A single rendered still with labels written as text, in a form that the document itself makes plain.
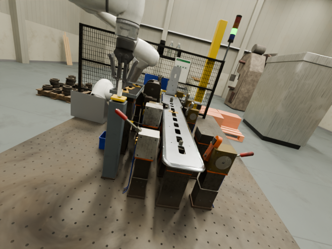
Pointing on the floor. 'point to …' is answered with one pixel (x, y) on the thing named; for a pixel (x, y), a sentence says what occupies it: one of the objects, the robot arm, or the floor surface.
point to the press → (247, 77)
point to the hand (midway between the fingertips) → (120, 88)
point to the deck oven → (290, 98)
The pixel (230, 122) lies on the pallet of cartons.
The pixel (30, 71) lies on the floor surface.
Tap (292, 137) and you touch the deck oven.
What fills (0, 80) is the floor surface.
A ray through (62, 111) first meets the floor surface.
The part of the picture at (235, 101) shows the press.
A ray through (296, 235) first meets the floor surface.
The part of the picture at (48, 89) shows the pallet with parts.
